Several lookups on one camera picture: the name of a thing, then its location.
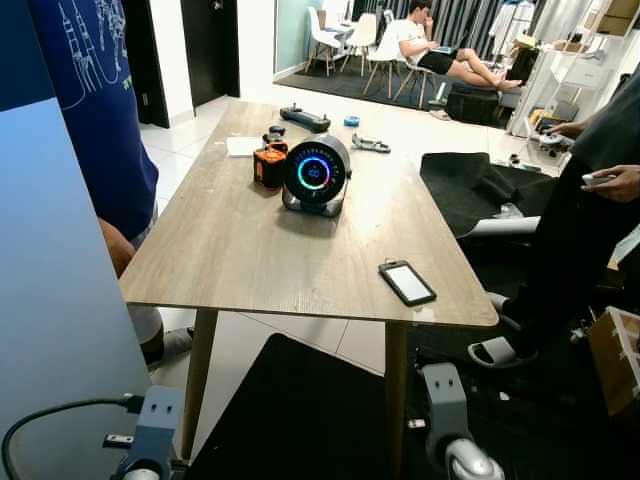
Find light wooden table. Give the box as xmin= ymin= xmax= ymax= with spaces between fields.
xmin=120 ymin=100 xmax=499 ymax=480

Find grey blue panel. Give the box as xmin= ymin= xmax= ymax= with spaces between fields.
xmin=0 ymin=95 xmax=153 ymax=480

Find person in black clothes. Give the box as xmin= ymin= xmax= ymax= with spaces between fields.
xmin=468 ymin=70 xmax=640 ymax=371

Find silver metal clip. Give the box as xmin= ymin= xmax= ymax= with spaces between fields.
xmin=352 ymin=134 xmax=392 ymax=154

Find black floor mat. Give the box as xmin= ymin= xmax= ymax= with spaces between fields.
xmin=185 ymin=333 xmax=640 ymax=480

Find black remote controller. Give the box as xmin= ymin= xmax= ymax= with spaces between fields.
xmin=279 ymin=104 xmax=332 ymax=134

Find wooden box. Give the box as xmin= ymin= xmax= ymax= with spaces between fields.
xmin=588 ymin=307 xmax=640 ymax=419

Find person in blue shirt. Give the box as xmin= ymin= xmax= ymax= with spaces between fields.
xmin=25 ymin=0 xmax=196 ymax=369

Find orange and black device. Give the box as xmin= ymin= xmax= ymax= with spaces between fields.
xmin=253 ymin=140 xmax=289 ymax=191

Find dark door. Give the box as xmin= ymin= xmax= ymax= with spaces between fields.
xmin=120 ymin=0 xmax=171 ymax=129
xmin=180 ymin=0 xmax=241 ymax=109

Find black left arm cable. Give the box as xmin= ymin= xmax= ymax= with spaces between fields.
xmin=0 ymin=396 xmax=146 ymax=480

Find black smartphone white screen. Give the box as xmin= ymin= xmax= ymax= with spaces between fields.
xmin=378 ymin=260 xmax=438 ymax=307

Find white shelf unit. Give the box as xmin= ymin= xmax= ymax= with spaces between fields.
xmin=508 ymin=20 xmax=640 ymax=141

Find white chair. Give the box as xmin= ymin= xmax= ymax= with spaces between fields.
xmin=340 ymin=12 xmax=379 ymax=76
xmin=365 ymin=20 xmax=431 ymax=106
xmin=305 ymin=5 xmax=346 ymax=76

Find white paper sheet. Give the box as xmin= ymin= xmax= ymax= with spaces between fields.
xmin=226 ymin=136 xmax=264 ymax=158

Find round grey speaker glowing ring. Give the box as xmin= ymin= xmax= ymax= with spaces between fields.
xmin=280 ymin=134 xmax=353 ymax=219

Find seated person in white shirt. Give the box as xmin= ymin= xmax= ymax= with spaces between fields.
xmin=395 ymin=0 xmax=524 ymax=93

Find black bag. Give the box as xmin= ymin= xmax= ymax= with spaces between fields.
xmin=445 ymin=90 xmax=503 ymax=127

